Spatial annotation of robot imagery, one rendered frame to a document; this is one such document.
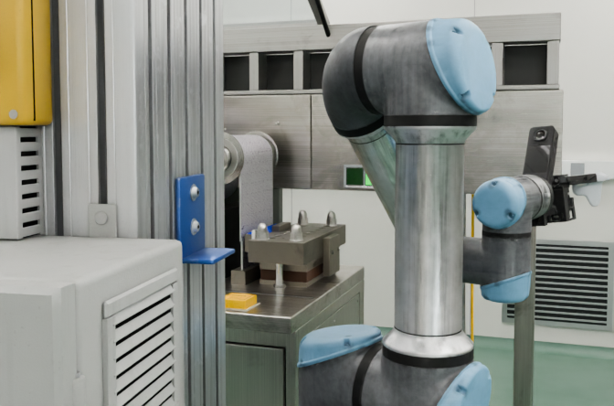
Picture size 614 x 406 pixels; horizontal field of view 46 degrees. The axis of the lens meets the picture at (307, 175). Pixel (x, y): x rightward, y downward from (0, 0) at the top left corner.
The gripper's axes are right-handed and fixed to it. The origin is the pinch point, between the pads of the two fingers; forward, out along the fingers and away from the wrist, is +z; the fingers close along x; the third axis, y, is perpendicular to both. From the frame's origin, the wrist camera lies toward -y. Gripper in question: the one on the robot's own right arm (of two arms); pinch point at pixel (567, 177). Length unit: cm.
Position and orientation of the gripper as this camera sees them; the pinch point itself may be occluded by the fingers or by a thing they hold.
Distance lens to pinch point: 144.2
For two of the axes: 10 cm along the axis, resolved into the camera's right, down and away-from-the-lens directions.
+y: 1.1, 9.9, -0.2
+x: 7.8, -1.0, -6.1
